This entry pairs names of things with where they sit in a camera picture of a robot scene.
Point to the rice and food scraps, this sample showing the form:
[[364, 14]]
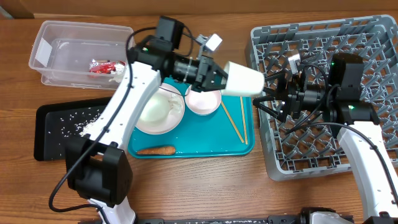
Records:
[[77, 121]]

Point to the white bowl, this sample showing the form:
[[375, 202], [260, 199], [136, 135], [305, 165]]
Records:
[[156, 109]]

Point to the black waste tray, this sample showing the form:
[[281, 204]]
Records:
[[48, 143]]

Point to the small white plate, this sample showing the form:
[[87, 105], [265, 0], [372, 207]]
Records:
[[202, 103]]

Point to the clear plastic waste bin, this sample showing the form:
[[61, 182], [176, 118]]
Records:
[[62, 53]]

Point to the teal plastic serving tray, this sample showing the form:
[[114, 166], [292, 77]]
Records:
[[202, 136]]

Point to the white paper cup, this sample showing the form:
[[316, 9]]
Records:
[[242, 81]]

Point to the large white plate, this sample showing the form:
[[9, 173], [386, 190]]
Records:
[[176, 113]]

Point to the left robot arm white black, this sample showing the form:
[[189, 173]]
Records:
[[97, 165]]

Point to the red foil wrapper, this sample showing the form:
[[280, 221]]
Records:
[[102, 66]]

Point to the orange carrot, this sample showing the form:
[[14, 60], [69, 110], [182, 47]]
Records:
[[162, 151]]

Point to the white napkin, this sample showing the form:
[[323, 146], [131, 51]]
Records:
[[117, 72]]

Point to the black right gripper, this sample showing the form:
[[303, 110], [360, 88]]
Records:
[[288, 95]]

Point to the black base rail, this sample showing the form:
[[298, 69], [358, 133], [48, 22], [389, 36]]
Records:
[[302, 217]]

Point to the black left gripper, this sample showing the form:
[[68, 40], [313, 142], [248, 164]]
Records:
[[203, 79]]

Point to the wooden chopstick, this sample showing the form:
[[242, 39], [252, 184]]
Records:
[[244, 120], [232, 122]]

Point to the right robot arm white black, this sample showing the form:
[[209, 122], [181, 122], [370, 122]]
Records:
[[355, 124]]

